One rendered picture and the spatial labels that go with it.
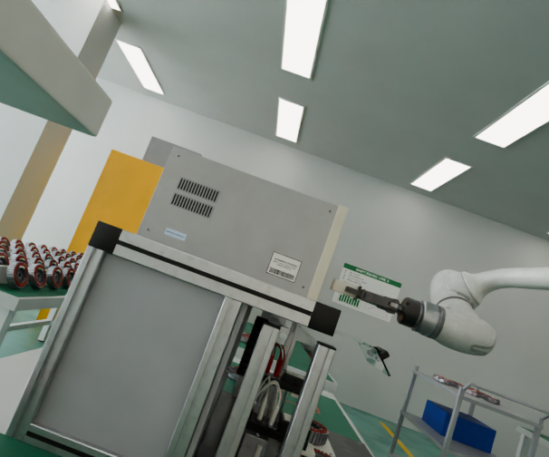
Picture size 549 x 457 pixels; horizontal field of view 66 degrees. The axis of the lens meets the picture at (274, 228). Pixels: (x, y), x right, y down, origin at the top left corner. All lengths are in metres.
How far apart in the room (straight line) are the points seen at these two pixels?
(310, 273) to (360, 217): 5.67
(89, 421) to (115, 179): 4.14
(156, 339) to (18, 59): 0.55
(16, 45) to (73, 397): 0.62
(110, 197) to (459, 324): 4.08
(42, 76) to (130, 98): 6.93
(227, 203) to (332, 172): 5.75
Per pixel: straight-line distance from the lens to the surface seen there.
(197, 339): 0.74
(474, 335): 1.22
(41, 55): 0.30
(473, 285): 1.32
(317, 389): 0.75
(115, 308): 0.77
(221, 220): 0.87
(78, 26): 5.05
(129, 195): 4.74
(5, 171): 4.73
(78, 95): 0.34
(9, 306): 1.92
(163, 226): 0.89
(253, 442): 0.95
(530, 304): 7.40
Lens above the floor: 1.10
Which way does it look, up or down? 8 degrees up
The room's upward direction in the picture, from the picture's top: 20 degrees clockwise
